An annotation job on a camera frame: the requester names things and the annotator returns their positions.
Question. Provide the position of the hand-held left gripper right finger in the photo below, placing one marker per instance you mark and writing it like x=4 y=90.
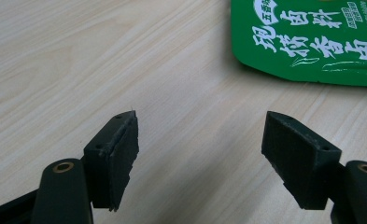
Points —
x=299 y=158

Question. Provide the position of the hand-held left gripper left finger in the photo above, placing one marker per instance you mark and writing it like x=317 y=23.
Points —
x=115 y=161

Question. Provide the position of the green seasoning packet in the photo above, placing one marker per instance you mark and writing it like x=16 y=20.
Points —
x=308 y=40

